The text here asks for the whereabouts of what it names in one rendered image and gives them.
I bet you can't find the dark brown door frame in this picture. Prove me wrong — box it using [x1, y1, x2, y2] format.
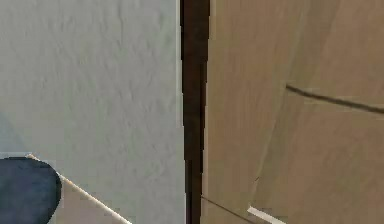
[179, 0, 212, 224]

